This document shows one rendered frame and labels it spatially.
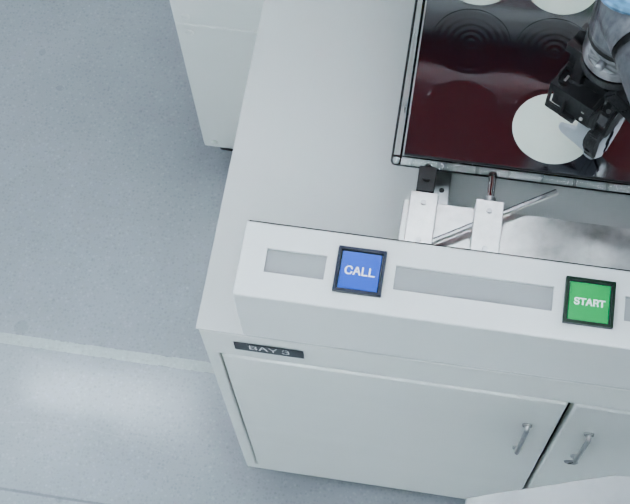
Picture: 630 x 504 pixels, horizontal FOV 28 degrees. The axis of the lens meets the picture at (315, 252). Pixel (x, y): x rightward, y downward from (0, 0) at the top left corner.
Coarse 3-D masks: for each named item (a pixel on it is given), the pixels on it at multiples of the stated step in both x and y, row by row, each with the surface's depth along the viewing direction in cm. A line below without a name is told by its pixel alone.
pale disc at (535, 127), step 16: (544, 96) 158; (528, 112) 158; (544, 112) 157; (512, 128) 157; (528, 128) 157; (544, 128) 157; (528, 144) 156; (544, 144) 156; (560, 144) 156; (544, 160) 155; (560, 160) 155
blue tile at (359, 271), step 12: (348, 252) 144; (348, 264) 143; (360, 264) 143; (372, 264) 143; (348, 276) 143; (360, 276) 143; (372, 276) 143; (348, 288) 142; (360, 288) 142; (372, 288) 142
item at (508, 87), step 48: (432, 0) 165; (528, 0) 164; (432, 48) 162; (480, 48) 162; (528, 48) 161; (432, 96) 159; (480, 96) 159; (528, 96) 159; (432, 144) 156; (480, 144) 156; (624, 144) 155
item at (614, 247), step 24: (456, 216) 154; (504, 216) 154; (528, 216) 154; (456, 240) 153; (504, 240) 153; (528, 240) 153; (552, 240) 153; (576, 240) 153; (600, 240) 153; (624, 240) 152; (600, 264) 151; (624, 264) 151
